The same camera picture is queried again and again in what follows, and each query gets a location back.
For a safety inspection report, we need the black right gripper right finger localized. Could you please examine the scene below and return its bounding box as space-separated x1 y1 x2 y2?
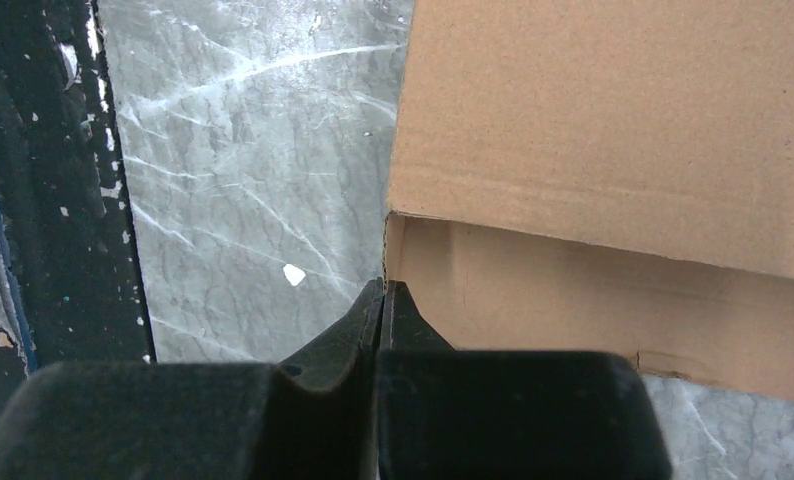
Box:
377 281 673 479

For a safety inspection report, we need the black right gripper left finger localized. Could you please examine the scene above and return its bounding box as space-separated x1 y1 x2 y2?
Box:
0 279 384 479

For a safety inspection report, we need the brown cardboard box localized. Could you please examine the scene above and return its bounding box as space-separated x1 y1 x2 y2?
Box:
384 1 794 401

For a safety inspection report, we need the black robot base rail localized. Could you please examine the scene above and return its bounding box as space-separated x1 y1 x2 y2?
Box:
0 1 156 413

